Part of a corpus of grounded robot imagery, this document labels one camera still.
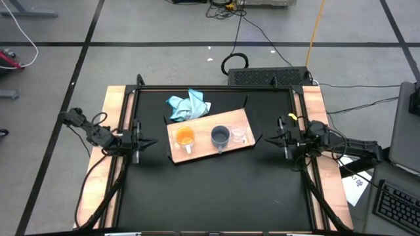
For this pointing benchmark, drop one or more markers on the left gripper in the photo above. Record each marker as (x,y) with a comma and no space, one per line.
(126,142)

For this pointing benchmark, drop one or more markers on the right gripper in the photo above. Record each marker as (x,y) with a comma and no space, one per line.
(295,141)

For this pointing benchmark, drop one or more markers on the yellow and white mug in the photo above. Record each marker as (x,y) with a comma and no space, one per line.
(185,136)

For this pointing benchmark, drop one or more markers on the grey mug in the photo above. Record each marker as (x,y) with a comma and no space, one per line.
(220,135)

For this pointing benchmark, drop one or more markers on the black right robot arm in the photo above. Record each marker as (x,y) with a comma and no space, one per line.
(348,145)

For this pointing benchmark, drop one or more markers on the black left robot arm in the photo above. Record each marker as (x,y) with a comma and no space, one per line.
(95,132)

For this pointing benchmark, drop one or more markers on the yellow tag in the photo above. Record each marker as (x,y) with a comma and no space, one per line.
(292,116)

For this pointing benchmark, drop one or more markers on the light blue cloth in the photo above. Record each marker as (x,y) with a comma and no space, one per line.
(188,106)

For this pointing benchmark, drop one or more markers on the wooden side board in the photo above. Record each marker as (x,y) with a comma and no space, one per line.
(328,183)
(98,183)

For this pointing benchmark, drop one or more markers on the black computer box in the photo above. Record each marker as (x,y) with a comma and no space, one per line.
(269,77)

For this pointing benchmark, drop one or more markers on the white paper sheet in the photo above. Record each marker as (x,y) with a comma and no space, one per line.
(356,187)

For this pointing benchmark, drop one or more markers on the black keyboard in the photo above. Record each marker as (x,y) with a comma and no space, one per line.
(398,206)

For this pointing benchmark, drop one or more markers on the red cart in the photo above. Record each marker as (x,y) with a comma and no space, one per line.
(8,60)

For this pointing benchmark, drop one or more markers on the grey desk leg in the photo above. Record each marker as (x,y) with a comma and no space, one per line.
(29,13)

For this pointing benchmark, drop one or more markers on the wooden shelf with black frame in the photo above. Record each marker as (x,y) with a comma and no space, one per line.
(203,152)

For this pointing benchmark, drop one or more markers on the black table frame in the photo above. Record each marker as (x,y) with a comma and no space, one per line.
(213,88)

